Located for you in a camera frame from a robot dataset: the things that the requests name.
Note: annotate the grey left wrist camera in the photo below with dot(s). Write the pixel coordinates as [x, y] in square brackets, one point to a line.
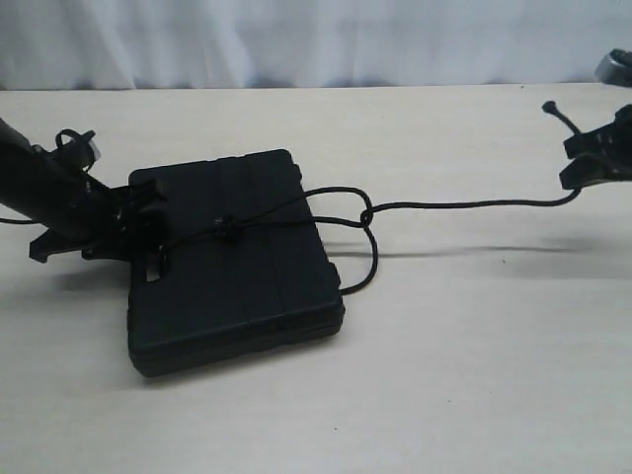
[77, 150]

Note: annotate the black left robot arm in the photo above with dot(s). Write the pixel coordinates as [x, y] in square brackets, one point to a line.
[24, 163]

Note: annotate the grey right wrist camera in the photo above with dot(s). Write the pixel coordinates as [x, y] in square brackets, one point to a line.
[615, 68]

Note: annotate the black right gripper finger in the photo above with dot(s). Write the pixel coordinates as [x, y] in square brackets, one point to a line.
[591, 170]
[612, 140]

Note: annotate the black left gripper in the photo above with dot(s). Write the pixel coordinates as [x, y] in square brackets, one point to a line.
[101, 223]

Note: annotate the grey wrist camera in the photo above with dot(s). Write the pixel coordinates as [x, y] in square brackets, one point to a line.
[615, 68]
[77, 150]

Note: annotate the black plastic carrying case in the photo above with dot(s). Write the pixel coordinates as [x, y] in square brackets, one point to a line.
[215, 299]

